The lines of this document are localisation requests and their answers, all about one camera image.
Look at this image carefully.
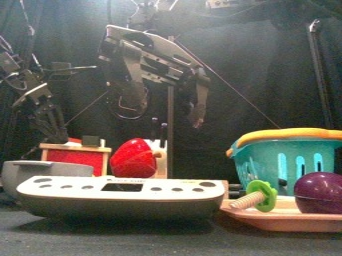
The black utensil handle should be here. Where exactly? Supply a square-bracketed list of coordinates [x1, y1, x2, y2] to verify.
[159, 122, 169, 142]
[150, 116, 160, 142]

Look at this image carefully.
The white wooden utensil holder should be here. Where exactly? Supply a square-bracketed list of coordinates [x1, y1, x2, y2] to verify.
[148, 138, 170, 180]

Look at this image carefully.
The black frame pole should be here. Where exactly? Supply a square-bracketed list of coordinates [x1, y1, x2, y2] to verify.
[306, 19, 334, 130]

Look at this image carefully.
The thin metal stand pole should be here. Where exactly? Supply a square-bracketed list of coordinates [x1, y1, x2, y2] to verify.
[166, 84, 177, 179]

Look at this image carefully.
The purple toy plum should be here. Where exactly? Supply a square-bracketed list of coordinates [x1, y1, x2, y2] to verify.
[293, 171, 342, 215]

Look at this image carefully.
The grey bowl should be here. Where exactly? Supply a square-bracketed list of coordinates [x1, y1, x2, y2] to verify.
[0, 159, 95, 200]

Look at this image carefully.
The teal basket with yellow rim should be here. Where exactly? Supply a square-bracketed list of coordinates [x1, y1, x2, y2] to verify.
[225, 127, 342, 197]

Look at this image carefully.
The grey toy kitchen scale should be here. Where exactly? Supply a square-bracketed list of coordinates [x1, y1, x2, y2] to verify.
[16, 174, 229, 222]

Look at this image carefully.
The thin diagonal cable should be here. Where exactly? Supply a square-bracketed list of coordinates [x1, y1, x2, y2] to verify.
[174, 39, 283, 130]

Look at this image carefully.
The red bell pepper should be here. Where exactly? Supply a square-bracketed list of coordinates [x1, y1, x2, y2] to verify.
[108, 137, 159, 179]

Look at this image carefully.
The red wooden box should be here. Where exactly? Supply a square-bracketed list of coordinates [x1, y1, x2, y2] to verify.
[39, 142, 112, 177]

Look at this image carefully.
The beige bolt with green nut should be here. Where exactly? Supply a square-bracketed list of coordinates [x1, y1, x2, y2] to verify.
[229, 179, 279, 213]

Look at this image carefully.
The small black block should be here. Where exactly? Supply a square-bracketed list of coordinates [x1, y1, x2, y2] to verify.
[82, 134, 102, 148]

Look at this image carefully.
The pink plastic tray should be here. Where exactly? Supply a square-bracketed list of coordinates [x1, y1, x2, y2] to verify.
[219, 194, 342, 234]

